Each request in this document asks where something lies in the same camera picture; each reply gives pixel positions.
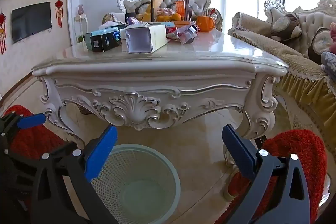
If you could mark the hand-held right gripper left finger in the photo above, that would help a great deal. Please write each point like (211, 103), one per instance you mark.
(101, 154)

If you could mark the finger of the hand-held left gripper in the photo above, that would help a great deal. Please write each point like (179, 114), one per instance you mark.
(31, 120)

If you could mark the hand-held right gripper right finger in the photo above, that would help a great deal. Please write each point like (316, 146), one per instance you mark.
(239, 154)

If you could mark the light green mesh wastebasket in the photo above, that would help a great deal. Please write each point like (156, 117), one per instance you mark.
(141, 187)

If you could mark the teal cardboard box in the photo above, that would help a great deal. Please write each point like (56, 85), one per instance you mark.
(87, 41)

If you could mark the person's left leg red fleece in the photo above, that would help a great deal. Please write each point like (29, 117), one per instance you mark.
(34, 140)

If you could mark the ornate white coffee table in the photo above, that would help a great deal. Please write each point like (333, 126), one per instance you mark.
(147, 87)

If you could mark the black cardboard box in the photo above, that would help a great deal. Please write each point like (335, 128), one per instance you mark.
(107, 41)

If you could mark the pink vase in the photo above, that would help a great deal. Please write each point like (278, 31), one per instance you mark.
(80, 10)

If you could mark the grey patterned cloth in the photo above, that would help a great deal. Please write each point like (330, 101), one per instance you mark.
(329, 62)

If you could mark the crumpled purple silver wrapper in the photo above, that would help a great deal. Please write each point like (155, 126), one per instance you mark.
(186, 35)

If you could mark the long white cardboard box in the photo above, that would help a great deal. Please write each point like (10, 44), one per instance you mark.
(157, 35)

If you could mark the orange mug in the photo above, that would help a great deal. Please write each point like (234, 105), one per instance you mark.
(204, 24)

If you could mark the brown edged cushion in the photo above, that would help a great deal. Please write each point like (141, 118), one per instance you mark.
(319, 43)
(284, 26)

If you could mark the small purple packet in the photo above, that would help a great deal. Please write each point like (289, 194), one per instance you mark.
(132, 21)

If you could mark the red patterned packet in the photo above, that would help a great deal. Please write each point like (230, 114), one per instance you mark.
(170, 30)

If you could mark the wooden fruit tray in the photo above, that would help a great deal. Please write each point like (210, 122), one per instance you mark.
(181, 22)

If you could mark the orange fruit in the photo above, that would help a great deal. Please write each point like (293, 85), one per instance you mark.
(176, 16)
(163, 18)

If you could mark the ornate white tufted sofa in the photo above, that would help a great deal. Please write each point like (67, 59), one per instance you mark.
(309, 19)
(199, 2)

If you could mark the orange bag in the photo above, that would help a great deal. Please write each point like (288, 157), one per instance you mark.
(179, 7)

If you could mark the black phone tripod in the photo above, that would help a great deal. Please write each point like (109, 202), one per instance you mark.
(151, 3)

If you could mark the tan cushion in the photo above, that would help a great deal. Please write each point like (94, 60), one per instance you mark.
(158, 1)

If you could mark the red knot wall ornament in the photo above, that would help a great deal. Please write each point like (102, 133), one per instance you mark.
(59, 11)
(2, 29)

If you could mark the wall television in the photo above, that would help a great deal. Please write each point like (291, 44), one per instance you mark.
(31, 22)

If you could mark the white pedestal stand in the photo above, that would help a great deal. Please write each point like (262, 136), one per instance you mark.
(80, 18)

